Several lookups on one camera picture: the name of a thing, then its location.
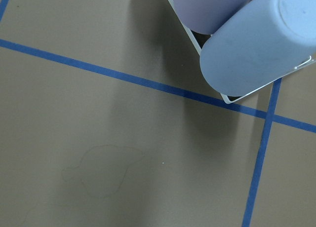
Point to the white wire cup rack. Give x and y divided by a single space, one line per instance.
198 40

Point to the blue cup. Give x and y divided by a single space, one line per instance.
262 42

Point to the purple cup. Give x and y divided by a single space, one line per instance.
206 16

